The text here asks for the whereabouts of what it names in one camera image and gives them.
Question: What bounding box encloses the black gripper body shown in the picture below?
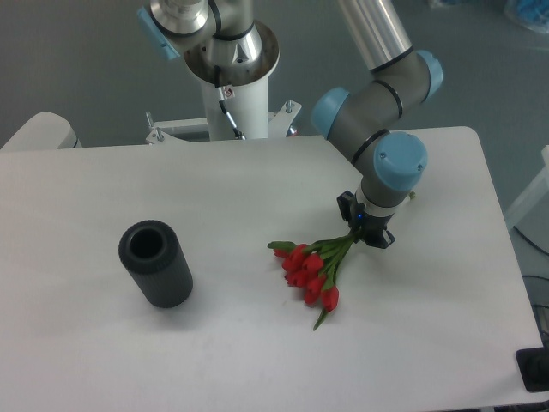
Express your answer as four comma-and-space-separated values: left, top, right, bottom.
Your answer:
353, 204, 393, 237

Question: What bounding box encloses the blue plastic bag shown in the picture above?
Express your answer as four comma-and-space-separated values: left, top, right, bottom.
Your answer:
504, 0, 548, 34

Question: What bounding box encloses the black device at table corner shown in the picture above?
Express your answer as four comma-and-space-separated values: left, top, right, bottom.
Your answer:
516, 348, 548, 393

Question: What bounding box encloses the red tulip bouquet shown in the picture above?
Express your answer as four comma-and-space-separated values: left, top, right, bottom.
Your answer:
268, 191, 417, 331

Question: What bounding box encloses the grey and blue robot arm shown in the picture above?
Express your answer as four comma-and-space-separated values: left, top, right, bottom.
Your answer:
137, 1, 443, 249

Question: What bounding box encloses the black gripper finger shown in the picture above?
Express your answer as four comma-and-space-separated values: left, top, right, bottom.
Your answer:
336, 191, 354, 223
360, 229, 395, 249

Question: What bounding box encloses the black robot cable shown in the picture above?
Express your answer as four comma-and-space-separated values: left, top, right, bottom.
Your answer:
213, 64, 248, 141

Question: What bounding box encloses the black ribbed cylindrical vase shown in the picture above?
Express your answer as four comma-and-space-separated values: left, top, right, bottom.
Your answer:
118, 220, 193, 308

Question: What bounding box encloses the white furniture right edge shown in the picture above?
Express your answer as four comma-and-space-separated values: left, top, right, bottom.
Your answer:
504, 145, 548, 232

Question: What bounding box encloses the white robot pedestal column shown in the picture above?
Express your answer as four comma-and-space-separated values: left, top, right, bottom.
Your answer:
184, 21, 280, 137

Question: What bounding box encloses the white rounded furniture left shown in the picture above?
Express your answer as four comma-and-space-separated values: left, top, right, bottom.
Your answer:
1, 112, 82, 153

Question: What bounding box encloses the white pedestal base frame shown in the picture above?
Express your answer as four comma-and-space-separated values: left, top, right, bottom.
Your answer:
145, 100, 302, 145

